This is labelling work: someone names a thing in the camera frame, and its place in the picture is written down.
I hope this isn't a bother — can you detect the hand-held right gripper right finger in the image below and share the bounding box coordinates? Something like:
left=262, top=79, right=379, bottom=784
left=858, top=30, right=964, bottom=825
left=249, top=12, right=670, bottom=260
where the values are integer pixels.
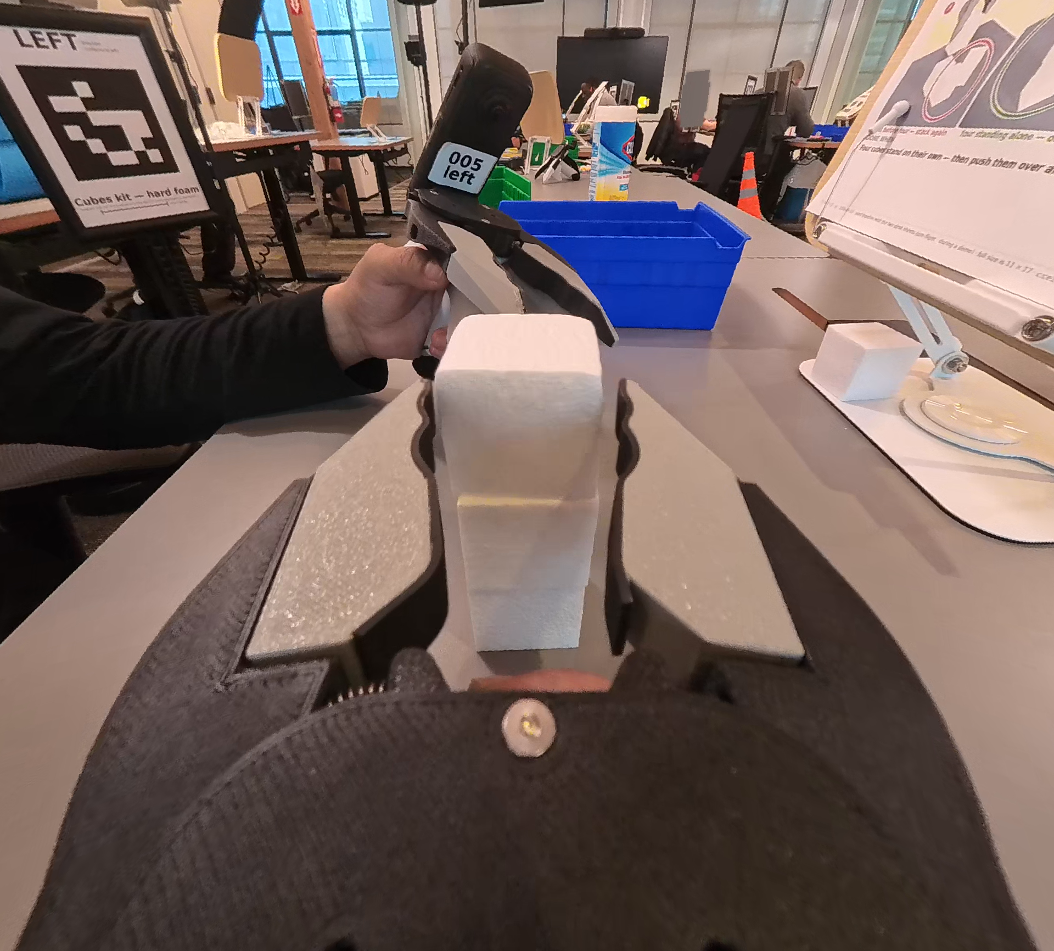
left=603, top=378, right=805, bottom=692

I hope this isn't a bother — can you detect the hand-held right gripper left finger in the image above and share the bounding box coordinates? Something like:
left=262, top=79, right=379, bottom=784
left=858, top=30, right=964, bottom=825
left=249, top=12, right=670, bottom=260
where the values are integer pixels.
left=245, top=378, right=451, bottom=680

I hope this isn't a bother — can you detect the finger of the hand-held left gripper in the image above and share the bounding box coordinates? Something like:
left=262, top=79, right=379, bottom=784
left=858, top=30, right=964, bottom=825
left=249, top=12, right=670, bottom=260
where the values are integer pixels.
left=492, top=237, right=620, bottom=349
left=435, top=218, right=528, bottom=320

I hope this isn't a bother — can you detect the white hard foam cube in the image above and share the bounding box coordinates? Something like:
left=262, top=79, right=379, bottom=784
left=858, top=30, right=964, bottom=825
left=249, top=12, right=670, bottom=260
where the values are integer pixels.
left=468, top=584, right=587, bottom=651
left=434, top=314, right=604, bottom=503
left=814, top=322, right=923, bottom=402
left=455, top=494, right=599, bottom=594

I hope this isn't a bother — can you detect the person's left forearm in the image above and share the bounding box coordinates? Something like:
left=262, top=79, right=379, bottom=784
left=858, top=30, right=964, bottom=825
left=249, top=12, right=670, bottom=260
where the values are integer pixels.
left=0, top=284, right=390, bottom=451

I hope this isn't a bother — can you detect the person's left hand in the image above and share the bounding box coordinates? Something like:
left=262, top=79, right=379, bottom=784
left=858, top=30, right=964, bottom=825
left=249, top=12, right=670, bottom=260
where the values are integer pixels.
left=321, top=241, right=452, bottom=371

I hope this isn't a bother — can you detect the large blue plastic bin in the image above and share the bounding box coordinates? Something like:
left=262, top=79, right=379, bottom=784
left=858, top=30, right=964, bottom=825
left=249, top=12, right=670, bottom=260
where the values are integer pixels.
left=498, top=200, right=752, bottom=330

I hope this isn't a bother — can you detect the green plastic bin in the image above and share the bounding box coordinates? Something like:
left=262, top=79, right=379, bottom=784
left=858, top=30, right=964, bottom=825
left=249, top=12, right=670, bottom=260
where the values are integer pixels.
left=478, top=164, right=532, bottom=209

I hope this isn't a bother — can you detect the wooden desk with black legs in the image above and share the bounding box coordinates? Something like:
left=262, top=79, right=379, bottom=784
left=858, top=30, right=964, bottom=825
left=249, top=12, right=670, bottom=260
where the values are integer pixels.
left=311, top=136, right=413, bottom=237
left=201, top=131, right=343, bottom=281

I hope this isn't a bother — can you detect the disinfecting wipes canister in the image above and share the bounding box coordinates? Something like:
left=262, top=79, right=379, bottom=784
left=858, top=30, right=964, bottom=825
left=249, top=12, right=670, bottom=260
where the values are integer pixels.
left=588, top=105, right=639, bottom=203

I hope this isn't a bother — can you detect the black chair armrest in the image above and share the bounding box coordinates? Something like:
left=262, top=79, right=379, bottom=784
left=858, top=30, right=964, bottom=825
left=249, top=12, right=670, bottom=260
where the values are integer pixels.
left=0, top=440, right=199, bottom=493

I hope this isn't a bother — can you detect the black framed sign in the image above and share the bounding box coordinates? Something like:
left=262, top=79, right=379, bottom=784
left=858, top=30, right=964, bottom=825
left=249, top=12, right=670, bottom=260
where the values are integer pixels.
left=0, top=4, right=219, bottom=239

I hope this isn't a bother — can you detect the printed instruction sheet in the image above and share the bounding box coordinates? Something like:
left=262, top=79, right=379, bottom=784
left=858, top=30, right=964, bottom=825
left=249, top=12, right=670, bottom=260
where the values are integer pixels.
left=811, top=0, right=1054, bottom=310

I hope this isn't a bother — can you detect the black wall screen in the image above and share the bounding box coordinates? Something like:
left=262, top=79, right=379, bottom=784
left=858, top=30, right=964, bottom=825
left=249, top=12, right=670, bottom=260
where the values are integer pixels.
left=557, top=35, right=670, bottom=114

